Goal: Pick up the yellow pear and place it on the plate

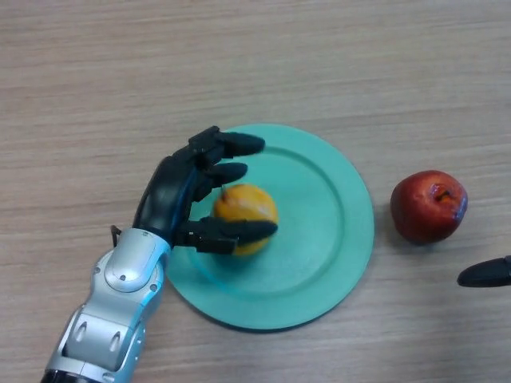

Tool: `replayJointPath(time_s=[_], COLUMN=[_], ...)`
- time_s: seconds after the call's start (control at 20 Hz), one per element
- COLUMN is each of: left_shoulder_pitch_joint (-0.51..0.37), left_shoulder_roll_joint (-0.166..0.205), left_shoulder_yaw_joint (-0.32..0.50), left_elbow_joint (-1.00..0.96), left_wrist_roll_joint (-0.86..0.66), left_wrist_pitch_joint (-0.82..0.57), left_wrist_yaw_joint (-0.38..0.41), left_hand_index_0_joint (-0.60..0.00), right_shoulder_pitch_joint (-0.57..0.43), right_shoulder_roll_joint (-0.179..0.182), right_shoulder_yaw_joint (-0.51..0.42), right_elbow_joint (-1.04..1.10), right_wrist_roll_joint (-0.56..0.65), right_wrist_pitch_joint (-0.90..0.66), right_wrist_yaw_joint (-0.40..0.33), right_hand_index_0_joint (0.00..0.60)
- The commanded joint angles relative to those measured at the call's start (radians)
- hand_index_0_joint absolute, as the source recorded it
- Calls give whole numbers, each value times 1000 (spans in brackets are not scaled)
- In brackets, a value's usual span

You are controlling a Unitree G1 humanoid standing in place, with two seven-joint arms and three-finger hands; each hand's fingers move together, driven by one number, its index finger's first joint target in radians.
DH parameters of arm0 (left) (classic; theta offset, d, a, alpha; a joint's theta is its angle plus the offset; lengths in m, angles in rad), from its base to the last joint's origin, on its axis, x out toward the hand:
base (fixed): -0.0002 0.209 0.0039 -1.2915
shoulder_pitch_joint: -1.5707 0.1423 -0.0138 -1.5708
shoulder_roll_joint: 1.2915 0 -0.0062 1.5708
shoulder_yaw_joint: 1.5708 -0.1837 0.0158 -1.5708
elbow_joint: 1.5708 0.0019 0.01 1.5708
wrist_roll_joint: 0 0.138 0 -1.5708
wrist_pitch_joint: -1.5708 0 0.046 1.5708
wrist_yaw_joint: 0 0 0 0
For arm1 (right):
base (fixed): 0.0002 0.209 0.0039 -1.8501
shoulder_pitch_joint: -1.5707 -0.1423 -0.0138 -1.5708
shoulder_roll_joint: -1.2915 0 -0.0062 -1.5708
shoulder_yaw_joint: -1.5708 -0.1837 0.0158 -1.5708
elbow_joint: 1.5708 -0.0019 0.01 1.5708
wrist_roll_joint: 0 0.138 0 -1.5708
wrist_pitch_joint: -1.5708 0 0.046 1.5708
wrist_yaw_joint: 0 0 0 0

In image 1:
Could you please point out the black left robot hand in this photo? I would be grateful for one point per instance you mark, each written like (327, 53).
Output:
(163, 195)

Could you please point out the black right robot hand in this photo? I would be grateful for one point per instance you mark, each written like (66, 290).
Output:
(487, 273)

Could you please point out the yellow pear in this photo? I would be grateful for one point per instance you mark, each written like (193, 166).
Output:
(247, 203)

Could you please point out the green round plate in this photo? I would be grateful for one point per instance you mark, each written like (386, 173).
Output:
(311, 239)

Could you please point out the red apple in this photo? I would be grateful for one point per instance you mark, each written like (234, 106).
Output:
(421, 213)

